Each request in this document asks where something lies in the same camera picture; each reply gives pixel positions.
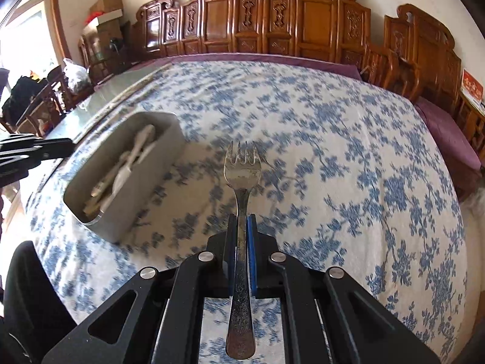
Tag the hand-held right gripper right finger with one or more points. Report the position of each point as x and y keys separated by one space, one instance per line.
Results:
x=251 y=269

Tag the light wooden chopstick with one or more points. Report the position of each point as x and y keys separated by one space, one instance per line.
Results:
x=91 y=204

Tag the glass-topped table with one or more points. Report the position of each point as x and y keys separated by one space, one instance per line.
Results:
x=106 y=98

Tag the black bag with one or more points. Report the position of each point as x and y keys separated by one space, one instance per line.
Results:
x=24 y=96

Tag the wooden side table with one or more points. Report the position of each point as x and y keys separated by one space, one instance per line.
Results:
x=473 y=121

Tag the person's dark trousers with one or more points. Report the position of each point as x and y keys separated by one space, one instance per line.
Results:
x=34 y=311

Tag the brown cardboard box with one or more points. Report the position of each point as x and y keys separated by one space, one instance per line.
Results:
x=108 y=3

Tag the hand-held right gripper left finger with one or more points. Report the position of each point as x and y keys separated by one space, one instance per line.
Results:
x=229 y=265

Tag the white rectangular container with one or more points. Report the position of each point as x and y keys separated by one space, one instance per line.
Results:
x=151 y=193

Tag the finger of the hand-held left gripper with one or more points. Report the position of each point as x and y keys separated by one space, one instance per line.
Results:
x=17 y=167
x=45 y=147

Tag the short carved wooden sofa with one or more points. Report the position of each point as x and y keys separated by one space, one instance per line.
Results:
x=424 y=49

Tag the blue floral cloth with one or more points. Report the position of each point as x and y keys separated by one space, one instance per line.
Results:
x=322 y=167

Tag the long purple seat cushion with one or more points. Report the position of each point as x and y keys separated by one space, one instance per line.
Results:
x=246 y=58

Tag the long carved wooden sofa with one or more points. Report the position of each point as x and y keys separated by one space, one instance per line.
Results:
x=265 y=22

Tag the white and red cardboard box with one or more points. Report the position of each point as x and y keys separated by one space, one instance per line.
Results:
x=102 y=21

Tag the clear plastic bag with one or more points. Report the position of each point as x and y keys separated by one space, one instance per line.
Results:
x=75 y=76

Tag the metal fork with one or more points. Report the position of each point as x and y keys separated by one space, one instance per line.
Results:
x=240 y=182

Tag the dark wooden dining chair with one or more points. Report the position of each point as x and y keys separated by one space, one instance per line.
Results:
x=94 y=58

